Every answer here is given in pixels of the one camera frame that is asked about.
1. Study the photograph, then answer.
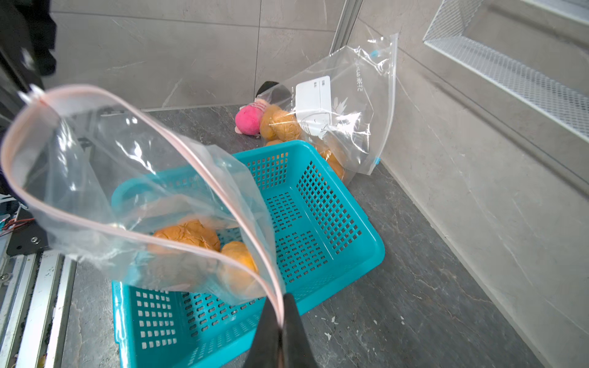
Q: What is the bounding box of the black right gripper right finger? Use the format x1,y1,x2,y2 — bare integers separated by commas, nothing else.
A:
282,294,319,368

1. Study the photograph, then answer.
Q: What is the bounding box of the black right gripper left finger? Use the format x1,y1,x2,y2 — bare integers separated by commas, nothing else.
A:
242,300,281,368

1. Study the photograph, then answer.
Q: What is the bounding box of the wrinkled brown potato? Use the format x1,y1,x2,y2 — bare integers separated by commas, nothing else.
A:
218,241,261,295

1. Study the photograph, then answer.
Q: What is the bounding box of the pink dotted clear bag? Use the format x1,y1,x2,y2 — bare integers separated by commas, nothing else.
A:
1,85,285,321

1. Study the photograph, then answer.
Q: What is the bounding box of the yellow potato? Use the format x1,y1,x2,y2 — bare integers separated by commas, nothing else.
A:
317,147,346,182

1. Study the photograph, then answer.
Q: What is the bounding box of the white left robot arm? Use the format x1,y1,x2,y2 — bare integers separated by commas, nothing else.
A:
1,0,57,130

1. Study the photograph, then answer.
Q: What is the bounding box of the teal plastic basket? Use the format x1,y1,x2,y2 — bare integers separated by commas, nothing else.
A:
112,141,385,367

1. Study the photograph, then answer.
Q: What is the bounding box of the plush doll pink black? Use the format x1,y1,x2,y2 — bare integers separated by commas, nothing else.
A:
235,81,291,140

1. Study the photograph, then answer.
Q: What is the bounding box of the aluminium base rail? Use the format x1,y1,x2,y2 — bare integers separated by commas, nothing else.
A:
0,192,79,368

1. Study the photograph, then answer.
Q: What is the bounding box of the white wire mesh shelf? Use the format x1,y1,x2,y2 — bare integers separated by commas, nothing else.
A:
423,1,588,140

